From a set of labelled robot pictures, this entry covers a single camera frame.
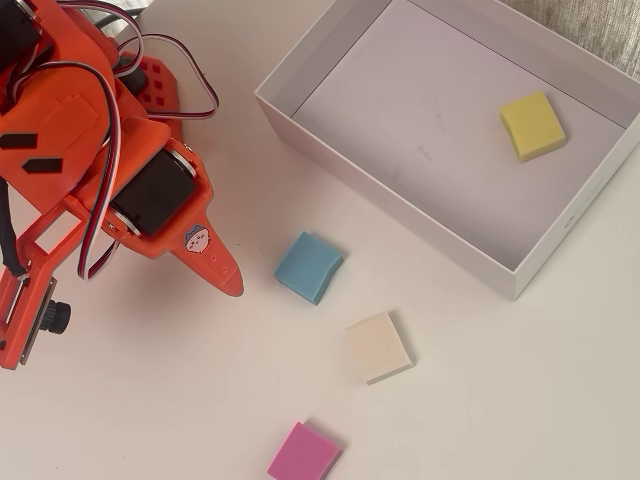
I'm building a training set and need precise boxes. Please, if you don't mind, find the pink cuboid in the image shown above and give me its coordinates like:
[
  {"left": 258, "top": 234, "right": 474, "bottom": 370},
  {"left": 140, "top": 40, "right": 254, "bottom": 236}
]
[{"left": 266, "top": 420, "right": 345, "bottom": 480}]

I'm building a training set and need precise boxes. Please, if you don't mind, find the cream cuboid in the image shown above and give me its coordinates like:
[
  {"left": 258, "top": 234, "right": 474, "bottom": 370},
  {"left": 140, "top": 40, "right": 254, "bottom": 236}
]
[{"left": 344, "top": 310, "right": 416, "bottom": 386}]

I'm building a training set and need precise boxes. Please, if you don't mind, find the white red black servo wire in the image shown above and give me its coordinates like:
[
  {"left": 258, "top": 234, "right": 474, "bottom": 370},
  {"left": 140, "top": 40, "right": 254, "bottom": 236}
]
[
  {"left": 49, "top": 0, "right": 147, "bottom": 81},
  {"left": 0, "top": 57, "right": 124, "bottom": 282},
  {"left": 112, "top": 30, "right": 221, "bottom": 122}
]

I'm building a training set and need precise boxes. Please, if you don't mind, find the thin black camera cable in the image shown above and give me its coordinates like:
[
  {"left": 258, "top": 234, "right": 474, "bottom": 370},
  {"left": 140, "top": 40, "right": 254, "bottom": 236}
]
[{"left": 0, "top": 177, "right": 29, "bottom": 277}]

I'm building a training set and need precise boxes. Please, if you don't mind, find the yellow cuboid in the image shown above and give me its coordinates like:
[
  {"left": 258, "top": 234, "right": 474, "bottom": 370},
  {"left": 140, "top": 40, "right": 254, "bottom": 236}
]
[{"left": 498, "top": 90, "right": 568, "bottom": 164}]

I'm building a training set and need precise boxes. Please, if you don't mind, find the white cardboard bin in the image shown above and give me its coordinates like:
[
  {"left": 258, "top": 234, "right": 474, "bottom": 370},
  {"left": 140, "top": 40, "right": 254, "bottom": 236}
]
[{"left": 253, "top": 0, "right": 640, "bottom": 302}]

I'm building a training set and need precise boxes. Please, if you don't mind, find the wrist camera with orange bracket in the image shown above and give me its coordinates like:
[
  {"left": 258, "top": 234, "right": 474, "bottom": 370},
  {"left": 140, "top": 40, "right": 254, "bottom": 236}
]
[{"left": 0, "top": 198, "right": 89, "bottom": 372}]

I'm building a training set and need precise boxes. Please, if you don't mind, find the orange gripper black servo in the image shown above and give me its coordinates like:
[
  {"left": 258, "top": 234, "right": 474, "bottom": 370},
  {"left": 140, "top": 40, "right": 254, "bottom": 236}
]
[{"left": 67, "top": 118, "right": 245, "bottom": 298}]

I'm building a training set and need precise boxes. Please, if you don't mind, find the orange robot base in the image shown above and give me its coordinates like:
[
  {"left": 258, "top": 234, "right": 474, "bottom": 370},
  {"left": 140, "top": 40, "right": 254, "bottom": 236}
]
[{"left": 115, "top": 48, "right": 187, "bottom": 147}]

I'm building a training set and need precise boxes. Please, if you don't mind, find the blue cuboid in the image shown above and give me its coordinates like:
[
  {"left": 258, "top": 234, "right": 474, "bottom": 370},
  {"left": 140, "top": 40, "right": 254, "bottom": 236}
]
[{"left": 272, "top": 230, "right": 346, "bottom": 307}]

